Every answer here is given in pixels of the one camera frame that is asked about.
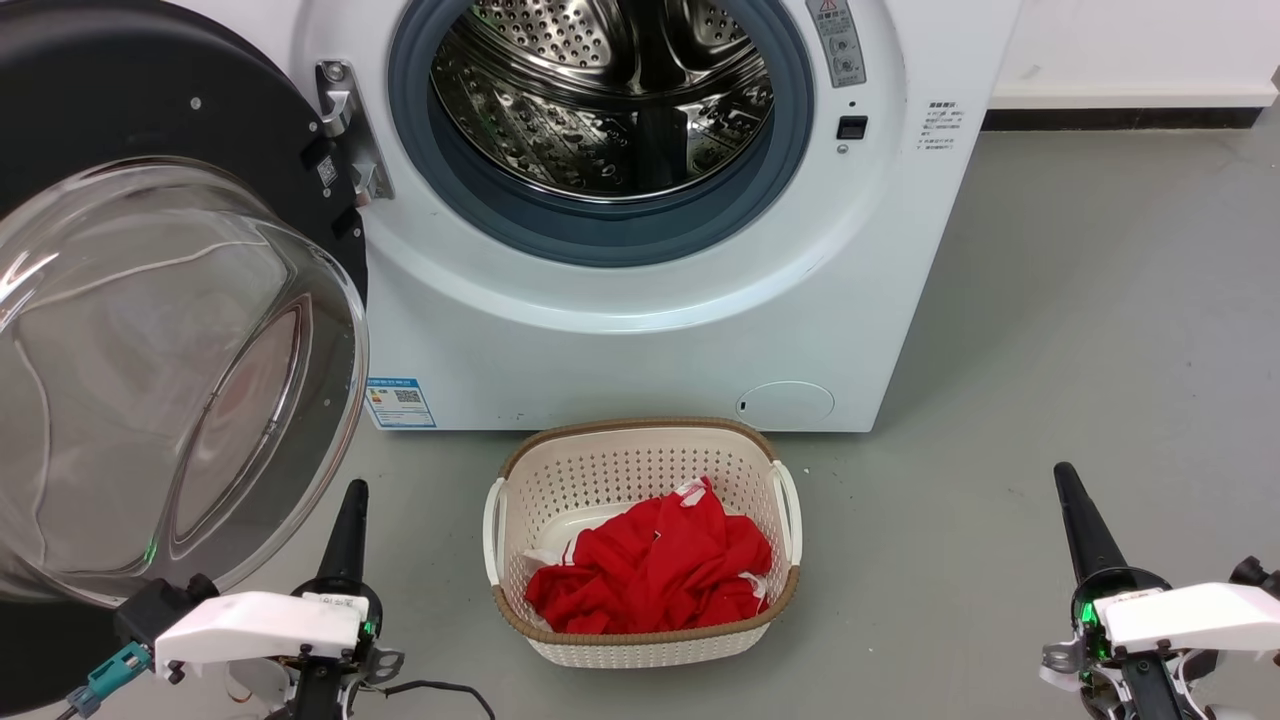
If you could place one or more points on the steel perforated washer drum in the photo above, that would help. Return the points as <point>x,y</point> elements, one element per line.
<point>600,130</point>

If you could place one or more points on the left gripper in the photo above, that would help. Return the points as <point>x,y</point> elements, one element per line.
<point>320,695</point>

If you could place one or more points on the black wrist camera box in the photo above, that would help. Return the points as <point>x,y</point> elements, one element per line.
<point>150,605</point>
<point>1255,575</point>

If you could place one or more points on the white wrist camera cover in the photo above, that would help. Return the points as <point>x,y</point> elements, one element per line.
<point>1190,615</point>
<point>260,625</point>

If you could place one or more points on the blue energy label sticker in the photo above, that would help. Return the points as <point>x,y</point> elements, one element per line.
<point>400,402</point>

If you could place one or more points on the round black glass washer door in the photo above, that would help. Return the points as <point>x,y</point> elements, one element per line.
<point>120,80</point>

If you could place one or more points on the white left wrist camera cover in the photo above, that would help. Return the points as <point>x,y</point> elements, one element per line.
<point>260,625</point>

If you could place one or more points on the grey warning sticker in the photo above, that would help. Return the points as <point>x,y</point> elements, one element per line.
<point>838,45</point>

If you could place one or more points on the white right wrist camera cover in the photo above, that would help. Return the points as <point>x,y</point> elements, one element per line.
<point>1190,615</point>

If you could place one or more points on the white front-load washing machine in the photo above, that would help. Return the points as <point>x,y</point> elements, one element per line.
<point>620,360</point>

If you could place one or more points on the red garment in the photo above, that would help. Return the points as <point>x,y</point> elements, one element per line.
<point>650,570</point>

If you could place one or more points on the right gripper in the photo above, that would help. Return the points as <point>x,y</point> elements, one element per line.
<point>1140,690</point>

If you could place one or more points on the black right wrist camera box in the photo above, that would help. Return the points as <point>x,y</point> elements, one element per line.
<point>1255,575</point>

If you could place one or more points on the cream perforated laundry basket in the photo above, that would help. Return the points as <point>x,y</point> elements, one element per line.
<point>640,450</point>

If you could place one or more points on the metal door hinge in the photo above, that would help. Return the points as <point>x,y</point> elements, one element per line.
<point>345,120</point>

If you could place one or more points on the round white filter cover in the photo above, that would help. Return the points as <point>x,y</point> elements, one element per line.
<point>785,404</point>

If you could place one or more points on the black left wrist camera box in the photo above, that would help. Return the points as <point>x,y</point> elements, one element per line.
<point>150,605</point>

